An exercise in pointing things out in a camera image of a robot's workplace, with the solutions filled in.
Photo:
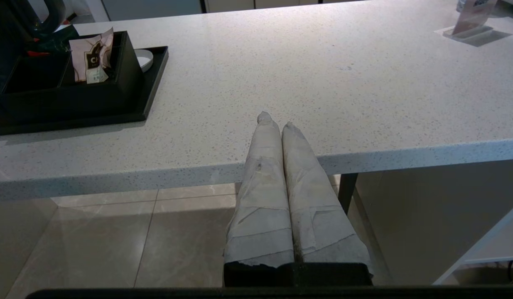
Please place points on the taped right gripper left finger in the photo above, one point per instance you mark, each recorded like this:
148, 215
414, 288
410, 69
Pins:
260, 199

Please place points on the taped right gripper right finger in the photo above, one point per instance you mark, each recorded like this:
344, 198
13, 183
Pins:
314, 207

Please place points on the pink tea bag packet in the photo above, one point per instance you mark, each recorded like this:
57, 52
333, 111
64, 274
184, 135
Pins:
92, 58

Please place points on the black electric kettle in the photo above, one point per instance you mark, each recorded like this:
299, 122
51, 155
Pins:
7, 25

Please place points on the black rectangular serving tray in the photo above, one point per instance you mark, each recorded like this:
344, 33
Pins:
150, 87

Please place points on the black compartment organizer box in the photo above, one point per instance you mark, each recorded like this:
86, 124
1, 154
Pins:
123, 83

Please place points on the clear acrylic sign holder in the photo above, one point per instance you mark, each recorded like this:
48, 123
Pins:
470, 18

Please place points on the dark green red sachet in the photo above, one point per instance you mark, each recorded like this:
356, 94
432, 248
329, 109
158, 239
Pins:
61, 39

